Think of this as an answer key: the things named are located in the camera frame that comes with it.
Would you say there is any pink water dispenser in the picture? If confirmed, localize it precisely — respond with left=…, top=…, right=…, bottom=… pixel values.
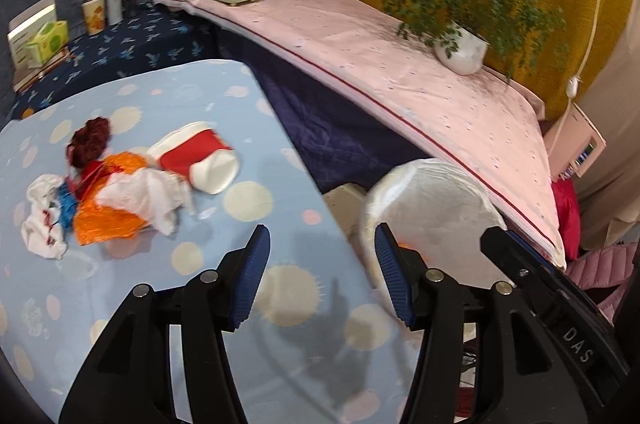
left=542, top=102, right=607, bottom=180

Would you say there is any orange plastic wrapper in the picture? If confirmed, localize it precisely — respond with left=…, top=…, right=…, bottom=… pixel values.
left=74, top=153, right=156, bottom=246

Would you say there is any cream plastic box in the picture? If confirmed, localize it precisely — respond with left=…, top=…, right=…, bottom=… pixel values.
left=324, top=184, right=371, bottom=237

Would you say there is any white cable with switch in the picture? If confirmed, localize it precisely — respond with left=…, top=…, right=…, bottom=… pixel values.
left=555, top=0, right=608, bottom=125

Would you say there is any blue wrapper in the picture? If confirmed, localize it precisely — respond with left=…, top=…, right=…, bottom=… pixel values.
left=56, top=184, right=81, bottom=230

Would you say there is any green tissue box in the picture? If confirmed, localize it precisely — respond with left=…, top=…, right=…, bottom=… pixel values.
left=24, top=20, right=69, bottom=68

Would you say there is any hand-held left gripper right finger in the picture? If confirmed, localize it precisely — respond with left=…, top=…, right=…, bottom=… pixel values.
left=374, top=223, right=608, bottom=424

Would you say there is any tin can with orange print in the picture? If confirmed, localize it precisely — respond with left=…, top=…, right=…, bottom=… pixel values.
left=81, top=0, right=107, bottom=36

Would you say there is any light blue dotted tablecloth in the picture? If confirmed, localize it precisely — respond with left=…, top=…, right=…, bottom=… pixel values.
left=0, top=59, right=426, bottom=424

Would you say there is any wooden rack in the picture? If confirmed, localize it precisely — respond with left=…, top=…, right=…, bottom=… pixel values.
left=12, top=47, right=76, bottom=92

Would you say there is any red and white paper cup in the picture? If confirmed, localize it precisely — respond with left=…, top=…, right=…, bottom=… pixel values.
left=147, top=121, right=240, bottom=195

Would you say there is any white crumpled tissue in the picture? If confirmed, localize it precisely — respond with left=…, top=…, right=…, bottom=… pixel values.
left=21, top=174, right=71, bottom=261

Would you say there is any pink quilted jacket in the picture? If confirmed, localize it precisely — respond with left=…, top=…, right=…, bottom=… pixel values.
left=565, top=241, right=640, bottom=322

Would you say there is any red cloth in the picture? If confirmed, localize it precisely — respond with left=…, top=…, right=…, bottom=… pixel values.
left=550, top=178, right=581, bottom=262

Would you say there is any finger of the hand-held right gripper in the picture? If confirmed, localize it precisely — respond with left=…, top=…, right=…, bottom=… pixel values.
left=480, top=227, right=572, bottom=311

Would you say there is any navy printed cloth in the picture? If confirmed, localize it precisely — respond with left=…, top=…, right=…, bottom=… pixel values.
left=7, top=2, right=221, bottom=122

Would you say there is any pink printed sheet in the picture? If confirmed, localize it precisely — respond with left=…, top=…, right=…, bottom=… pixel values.
left=152, top=0, right=568, bottom=270

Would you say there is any navy quilt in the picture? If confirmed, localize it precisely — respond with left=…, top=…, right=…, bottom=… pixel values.
left=215, top=29, right=436, bottom=200

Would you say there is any white plastic bag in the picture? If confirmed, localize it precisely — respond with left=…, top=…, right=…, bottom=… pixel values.
left=97, top=168, right=196, bottom=236

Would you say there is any bin with white liner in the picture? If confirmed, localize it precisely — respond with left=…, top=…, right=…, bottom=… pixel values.
left=362, top=157, right=508, bottom=300

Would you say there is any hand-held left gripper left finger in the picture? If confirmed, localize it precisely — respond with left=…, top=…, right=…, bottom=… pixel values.
left=59, top=224, right=272, bottom=424

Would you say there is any dark red fuzzy clump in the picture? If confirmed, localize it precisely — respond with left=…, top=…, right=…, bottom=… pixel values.
left=66, top=117, right=112, bottom=167

